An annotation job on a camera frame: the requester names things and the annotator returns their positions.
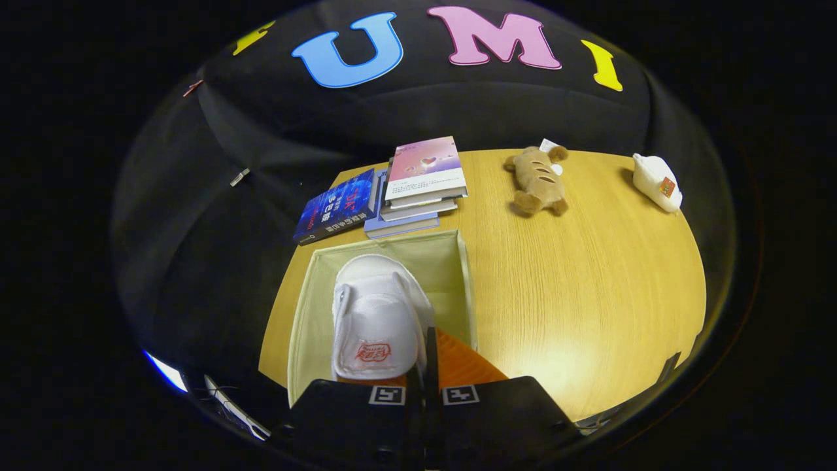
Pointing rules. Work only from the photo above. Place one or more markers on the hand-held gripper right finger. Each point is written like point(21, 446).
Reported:
point(497, 418)

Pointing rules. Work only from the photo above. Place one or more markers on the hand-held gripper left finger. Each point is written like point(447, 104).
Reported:
point(353, 425)

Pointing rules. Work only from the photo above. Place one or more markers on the white canvas shoe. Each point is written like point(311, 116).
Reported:
point(376, 320)

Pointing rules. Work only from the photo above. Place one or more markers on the pale green storage box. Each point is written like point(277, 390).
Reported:
point(431, 261)

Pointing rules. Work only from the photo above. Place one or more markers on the white side table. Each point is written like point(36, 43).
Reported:
point(235, 409)

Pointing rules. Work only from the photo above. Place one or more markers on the lit computer monitor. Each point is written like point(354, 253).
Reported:
point(167, 373)

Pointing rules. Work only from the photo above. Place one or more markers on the light blue book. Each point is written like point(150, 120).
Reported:
point(399, 227)

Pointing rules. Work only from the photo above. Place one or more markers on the dark blue book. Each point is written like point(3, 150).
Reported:
point(333, 206)

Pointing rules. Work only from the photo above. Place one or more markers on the grey cover book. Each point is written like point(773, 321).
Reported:
point(418, 210)

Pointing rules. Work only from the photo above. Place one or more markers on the brown bread plush toy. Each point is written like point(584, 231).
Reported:
point(536, 183)

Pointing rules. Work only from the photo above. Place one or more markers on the pink cover book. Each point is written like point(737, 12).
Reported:
point(425, 167)

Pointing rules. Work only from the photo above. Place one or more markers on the small white clip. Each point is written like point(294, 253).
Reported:
point(239, 177)

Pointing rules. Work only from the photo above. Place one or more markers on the white plush toy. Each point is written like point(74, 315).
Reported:
point(654, 180)

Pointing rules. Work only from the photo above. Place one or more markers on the small pink clip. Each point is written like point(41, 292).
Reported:
point(193, 87)

